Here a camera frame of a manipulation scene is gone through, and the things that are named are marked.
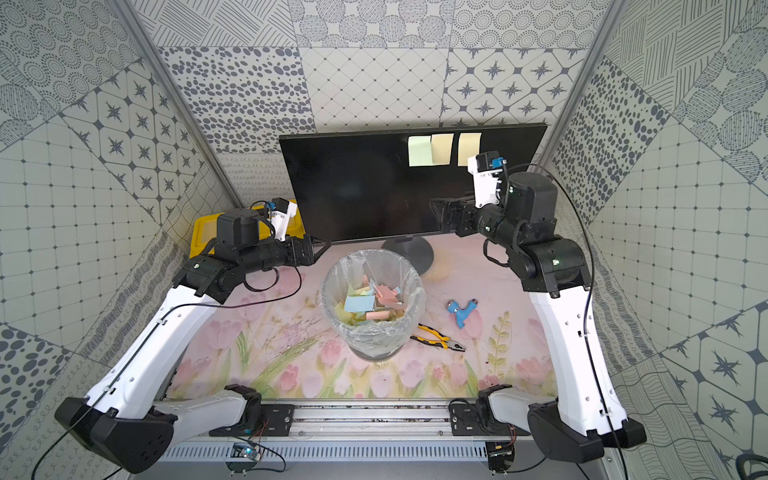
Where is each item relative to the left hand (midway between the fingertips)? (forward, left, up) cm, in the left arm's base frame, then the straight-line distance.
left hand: (314, 234), depth 70 cm
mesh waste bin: (-17, -13, -34) cm, 40 cm away
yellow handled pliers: (-12, -33, -34) cm, 49 cm away
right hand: (0, -31, +10) cm, 33 cm away
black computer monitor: (+32, -14, -11) cm, 37 cm away
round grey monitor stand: (+21, -26, -32) cm, 47 cm away
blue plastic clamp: (-3, -40, -34) cm, 52 cm away
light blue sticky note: (-11, -11, -14) cm, 21 cm away
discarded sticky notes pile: (-7, -17, -21) cm, 28 cm away
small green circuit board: (-40, +16, -34) cm, 55 cm away
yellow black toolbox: (+16, +42, -16) cm, 48 cm away
